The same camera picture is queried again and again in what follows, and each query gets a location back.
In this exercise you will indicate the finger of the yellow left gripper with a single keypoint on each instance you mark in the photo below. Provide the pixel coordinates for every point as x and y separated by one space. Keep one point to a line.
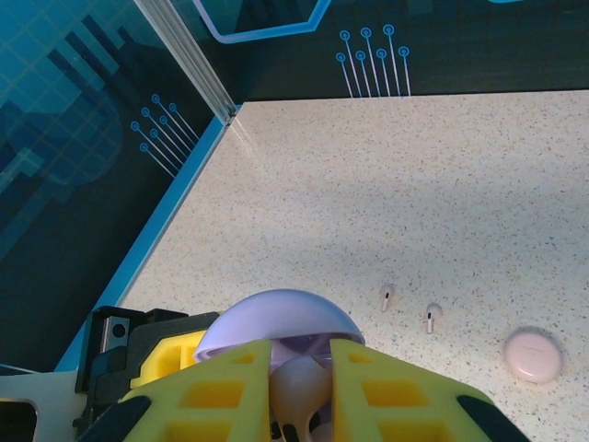
170 359

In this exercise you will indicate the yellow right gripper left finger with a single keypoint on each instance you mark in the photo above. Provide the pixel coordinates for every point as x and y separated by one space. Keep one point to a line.
221 396

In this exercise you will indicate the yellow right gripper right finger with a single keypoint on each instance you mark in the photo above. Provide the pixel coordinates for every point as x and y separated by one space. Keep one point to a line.
391 400

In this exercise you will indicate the purple earbud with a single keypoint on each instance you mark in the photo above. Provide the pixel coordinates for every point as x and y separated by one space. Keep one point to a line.
299 382

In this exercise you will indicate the white earbud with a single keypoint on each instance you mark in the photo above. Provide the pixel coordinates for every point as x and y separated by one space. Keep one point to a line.
432 317
386 297

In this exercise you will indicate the purple earbud charging case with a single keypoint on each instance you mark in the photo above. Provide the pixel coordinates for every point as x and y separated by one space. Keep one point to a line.
276 313

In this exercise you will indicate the pink earbud charging case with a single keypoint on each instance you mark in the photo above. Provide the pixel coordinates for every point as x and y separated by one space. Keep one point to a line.
534 357

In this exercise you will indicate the blue table edge trim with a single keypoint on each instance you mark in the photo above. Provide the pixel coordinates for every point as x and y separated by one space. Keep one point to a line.
154 230

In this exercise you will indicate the aluminium frame post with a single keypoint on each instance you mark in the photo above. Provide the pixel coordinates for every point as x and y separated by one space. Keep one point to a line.
194 60

